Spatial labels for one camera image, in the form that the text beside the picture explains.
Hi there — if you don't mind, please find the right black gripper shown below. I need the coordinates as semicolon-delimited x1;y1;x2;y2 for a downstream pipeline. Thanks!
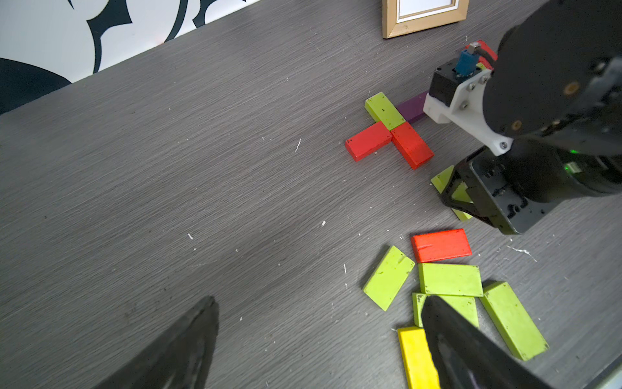
440;145;562;235

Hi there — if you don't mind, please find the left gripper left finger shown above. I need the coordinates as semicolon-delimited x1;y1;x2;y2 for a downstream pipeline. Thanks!
97;296;219;388

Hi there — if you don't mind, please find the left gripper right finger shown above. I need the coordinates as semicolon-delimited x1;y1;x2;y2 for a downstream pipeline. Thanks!
421;296;550;388

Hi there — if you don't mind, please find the lime block bottom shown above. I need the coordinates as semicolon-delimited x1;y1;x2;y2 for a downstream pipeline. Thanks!
430;164;475;223

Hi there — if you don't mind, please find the purple block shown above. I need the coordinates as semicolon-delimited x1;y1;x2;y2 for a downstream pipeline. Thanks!
396;92;428;124

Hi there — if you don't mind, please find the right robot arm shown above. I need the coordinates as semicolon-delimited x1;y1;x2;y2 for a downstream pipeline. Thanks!
424;1;621;235

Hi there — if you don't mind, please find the yellow block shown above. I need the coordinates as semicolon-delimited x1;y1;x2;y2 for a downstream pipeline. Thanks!
398;327;441;389

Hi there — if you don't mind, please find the lime block pair centre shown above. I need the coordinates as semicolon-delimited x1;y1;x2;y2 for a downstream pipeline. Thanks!
412;264;484;327

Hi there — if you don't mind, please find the wooden picture frame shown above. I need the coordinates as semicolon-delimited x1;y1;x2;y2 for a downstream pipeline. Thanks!
382;0;470;39

